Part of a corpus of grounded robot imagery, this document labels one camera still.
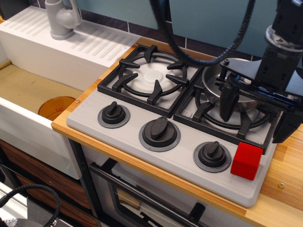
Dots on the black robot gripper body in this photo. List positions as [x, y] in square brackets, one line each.
[269, 81]

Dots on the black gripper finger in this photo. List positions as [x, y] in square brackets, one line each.
[286, 122]
[228, 100]

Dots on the small steel pan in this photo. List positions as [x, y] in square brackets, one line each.
[212, 92]

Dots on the red wooden cube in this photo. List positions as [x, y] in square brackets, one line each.
[246, 161]

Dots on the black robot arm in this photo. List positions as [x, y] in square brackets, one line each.
[285, 36]

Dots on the black right stove knob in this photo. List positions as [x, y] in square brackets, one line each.
[212, 157]

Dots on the black stove knob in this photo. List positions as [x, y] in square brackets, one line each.
[160, 135]
[212, 157]
[113, 116]

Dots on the grey toy stove top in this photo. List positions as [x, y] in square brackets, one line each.
[180, 159]

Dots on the black middle stove knob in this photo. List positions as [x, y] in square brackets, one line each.
[160, 135]

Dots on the black left stove knob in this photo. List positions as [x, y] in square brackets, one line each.
[113, 116]

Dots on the black right burner grate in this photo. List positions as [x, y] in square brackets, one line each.
[255, 127]

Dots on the black burner grate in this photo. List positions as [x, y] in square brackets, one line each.
[149, 81]
[255, 127]

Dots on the black left burner grate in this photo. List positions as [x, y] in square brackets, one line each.
[149, 81]

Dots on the orange plastic plate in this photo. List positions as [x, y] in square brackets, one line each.
[52, 108]

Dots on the grey toy faucet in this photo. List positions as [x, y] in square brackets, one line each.
[62, 21]

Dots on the white toy sink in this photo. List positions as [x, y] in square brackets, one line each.
[35, 68]

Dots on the wooden drawer front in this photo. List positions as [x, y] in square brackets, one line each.
[20, 169]

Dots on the oven door with handle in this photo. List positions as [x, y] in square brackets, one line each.
[138, 200]

